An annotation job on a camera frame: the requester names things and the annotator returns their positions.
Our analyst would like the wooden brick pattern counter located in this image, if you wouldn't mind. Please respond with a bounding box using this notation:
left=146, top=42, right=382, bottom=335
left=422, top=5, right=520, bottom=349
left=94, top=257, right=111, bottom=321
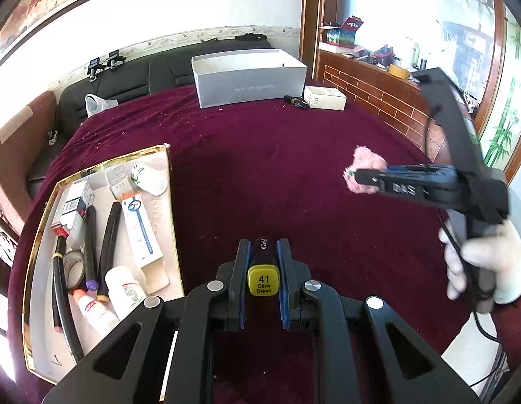
left=315, top=48, right=448, bottom=163

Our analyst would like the pink plush toy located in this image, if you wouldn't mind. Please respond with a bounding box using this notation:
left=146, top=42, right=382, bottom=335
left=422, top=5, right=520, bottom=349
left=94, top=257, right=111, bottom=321
left=343, top=145, right=389, bottom=195

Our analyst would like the wooden door frame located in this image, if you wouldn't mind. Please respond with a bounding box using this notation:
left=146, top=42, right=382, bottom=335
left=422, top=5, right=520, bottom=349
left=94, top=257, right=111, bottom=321
left=299, top=0, right=324, bottom=80

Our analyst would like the grey shoe box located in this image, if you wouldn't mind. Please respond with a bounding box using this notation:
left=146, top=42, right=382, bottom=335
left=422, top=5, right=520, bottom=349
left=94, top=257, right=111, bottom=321
left=191, top=47, right=308, bottom=109

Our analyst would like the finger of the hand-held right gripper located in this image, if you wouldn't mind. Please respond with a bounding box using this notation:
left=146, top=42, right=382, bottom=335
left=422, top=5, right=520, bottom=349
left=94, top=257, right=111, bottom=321
left=353, top=168, right=454, bottom=209
left=384, top=163, right=459, bottom=183

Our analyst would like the small orange capped white bottle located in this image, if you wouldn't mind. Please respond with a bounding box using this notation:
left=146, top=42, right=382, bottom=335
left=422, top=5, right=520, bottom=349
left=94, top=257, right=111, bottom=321
left=72, top=288, right=120, bottom=333

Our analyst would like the person's right hand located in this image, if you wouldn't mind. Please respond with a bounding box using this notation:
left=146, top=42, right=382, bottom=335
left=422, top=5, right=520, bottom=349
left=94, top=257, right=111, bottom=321
left=438, top=219, right=521, bottom=306

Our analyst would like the red black open box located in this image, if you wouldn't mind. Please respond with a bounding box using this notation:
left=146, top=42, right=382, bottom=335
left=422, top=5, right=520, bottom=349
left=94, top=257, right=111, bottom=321
left=340, top=16, right=365, bottom=36

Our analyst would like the white gold edged tray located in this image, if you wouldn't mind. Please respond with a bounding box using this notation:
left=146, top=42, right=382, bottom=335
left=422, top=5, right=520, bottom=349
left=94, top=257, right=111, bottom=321
left=23, top=143, right=185, bottom=383

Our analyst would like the blue white medicine box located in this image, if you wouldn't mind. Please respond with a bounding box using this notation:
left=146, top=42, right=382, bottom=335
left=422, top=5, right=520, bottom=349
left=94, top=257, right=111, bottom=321
left=119, top=191, right=171, bottom=299

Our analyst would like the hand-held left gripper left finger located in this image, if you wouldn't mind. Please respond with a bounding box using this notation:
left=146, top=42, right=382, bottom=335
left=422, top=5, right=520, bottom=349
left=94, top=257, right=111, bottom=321
left=42, top=239, right=253, bottom=404

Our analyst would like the person's right forearm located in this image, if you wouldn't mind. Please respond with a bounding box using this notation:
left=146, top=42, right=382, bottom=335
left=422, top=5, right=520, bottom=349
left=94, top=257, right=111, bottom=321
left=491, top=240, right=521, bottom=371

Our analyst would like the peach capped black marker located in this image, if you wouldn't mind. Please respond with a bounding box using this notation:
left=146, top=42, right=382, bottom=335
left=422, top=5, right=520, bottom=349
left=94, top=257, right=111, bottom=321
left=96, top=201, right=123, bottom=304

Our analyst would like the black pen gold ring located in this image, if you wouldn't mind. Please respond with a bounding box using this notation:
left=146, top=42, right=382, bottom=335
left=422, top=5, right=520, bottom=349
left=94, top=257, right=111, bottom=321
left=51, top=236, right=85, bottom=360

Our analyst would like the white kettle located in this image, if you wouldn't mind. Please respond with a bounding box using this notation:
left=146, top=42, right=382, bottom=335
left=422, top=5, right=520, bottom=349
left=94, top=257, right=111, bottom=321
left=401, top=37, right=421, bottom=68

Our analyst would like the green white box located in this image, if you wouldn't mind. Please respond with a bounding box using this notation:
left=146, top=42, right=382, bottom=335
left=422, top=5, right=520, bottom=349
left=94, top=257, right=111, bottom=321
left=320, top=25, right=356, bottom=53

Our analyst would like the small white carton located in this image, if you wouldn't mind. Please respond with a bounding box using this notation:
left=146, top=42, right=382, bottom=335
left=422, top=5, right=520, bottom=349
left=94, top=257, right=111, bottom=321
left=105, top=166, right=133, bottom=198

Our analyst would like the brown upholstered chair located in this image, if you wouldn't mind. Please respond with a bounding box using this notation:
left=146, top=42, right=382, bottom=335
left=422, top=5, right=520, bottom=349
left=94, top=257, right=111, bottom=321
left=0, top=90, right=59, bottom=236

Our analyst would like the framed wall painting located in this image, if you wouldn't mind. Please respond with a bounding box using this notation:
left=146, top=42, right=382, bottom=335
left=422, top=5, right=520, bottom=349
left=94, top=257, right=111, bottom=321
left=0, top=0, right=168, bottom=70

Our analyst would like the white plastic bag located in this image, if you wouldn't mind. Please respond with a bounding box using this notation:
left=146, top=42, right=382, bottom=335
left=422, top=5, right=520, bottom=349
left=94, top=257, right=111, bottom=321
left=84, top=94, right=119, bottom=117

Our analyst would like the dark pot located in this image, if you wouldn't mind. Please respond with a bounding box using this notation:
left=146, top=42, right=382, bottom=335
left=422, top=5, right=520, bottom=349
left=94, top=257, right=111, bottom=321
left=373, top=44, right=398, bottom=68

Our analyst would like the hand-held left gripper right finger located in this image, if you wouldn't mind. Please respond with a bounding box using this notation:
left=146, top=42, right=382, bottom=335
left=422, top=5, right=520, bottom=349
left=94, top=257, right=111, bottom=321
left=276, top=239, right=482, bottom=404

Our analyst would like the bamboo painted panel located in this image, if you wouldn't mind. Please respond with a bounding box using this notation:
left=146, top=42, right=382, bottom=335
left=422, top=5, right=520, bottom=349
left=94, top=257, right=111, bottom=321
left=481, top=4, right=521, bottom=177

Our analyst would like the green label white bottle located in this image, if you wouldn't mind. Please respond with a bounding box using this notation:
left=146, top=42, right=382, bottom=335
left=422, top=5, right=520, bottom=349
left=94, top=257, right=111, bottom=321
left=130, top=162, right=169, bottom=196

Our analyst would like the white flat box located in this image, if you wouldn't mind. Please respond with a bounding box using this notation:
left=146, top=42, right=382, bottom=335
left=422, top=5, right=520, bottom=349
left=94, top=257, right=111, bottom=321
left=303, top=85, right=347, bottom=111

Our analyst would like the black leather sofa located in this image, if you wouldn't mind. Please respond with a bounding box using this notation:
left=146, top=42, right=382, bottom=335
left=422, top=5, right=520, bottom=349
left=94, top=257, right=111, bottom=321
left=27, top=36, right=273, bottom=194

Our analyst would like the yellow capped black marker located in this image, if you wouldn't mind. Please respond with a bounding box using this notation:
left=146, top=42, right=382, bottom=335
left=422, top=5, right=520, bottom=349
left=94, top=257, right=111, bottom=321
left=247, top=236, right=282, bottom=297

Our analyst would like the white blue carton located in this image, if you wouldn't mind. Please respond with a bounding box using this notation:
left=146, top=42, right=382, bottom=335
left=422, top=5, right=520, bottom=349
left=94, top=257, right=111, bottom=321
left=61, top=179, right=95, bottom=224

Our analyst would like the large white bottle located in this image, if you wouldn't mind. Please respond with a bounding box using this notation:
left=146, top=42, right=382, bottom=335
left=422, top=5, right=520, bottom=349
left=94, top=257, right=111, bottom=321
left=104, top=266, right=148, bottom=325

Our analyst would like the purple capped black marker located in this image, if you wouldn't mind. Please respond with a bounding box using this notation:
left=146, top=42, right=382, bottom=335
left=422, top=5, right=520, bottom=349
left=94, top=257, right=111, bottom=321
left=83, top=204, right=99, bottom=291

